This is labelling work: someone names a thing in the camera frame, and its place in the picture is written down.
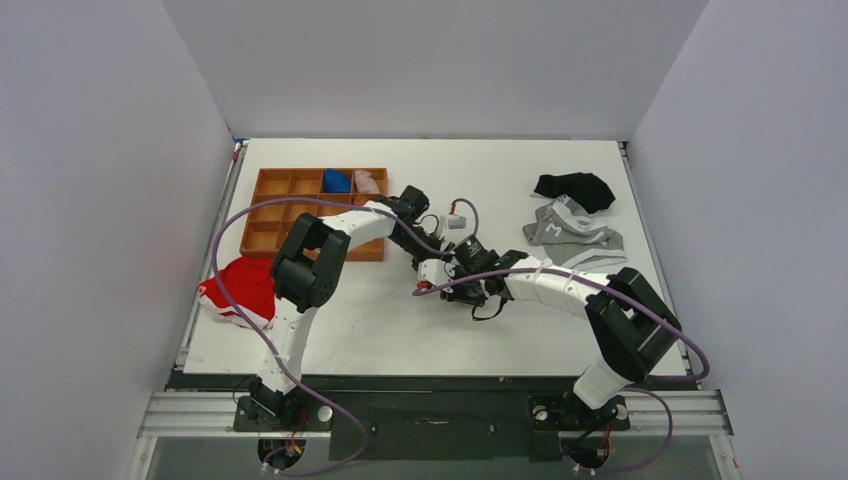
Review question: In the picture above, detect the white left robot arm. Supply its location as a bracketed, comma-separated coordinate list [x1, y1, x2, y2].
[250, 186, 447, 430]

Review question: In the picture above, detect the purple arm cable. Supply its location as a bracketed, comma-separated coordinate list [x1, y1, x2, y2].
[211, 196, 480, 478]
[411, 266, 711, 477]

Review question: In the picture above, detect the black underwear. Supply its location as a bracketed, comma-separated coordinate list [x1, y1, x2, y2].
[533, 172, 616, 214]

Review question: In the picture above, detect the aluminium table edge rail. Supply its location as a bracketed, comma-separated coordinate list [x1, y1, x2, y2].
[172, 138, 250, 371]

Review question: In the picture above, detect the grey underwear white band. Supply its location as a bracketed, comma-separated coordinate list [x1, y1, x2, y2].
[521, 195, 627, 271]

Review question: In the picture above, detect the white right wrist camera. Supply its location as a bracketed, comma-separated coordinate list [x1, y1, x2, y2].
[418, 259, 456, 285]

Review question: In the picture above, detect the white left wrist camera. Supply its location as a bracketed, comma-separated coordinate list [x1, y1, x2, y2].
[444, 213, 467, 230]

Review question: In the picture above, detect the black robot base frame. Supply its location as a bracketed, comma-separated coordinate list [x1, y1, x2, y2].
[141, 374, 724, 473]

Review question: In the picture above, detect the wooden compartment tray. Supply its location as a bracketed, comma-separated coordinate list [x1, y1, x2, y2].
[240, 168, 388, 259]

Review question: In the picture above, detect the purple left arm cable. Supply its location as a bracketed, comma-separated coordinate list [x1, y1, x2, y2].
[211, 196, 480, 478]

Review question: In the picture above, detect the blue rolled underwear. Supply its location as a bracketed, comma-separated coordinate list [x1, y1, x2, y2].
[322, 169, 352, 194]

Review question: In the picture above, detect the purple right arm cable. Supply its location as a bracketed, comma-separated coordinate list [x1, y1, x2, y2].
[411, 266, 711, 477]

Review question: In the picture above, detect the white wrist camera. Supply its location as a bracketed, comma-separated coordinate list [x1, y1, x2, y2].
[444, 213, 467, 230]
[418, 259, 456, 285]

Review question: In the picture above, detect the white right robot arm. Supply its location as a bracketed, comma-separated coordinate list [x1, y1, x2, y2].
[454, 238, 680, 427]

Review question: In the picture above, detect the red underwear white band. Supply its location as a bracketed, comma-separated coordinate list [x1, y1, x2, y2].
[197, 257, 275, 330]

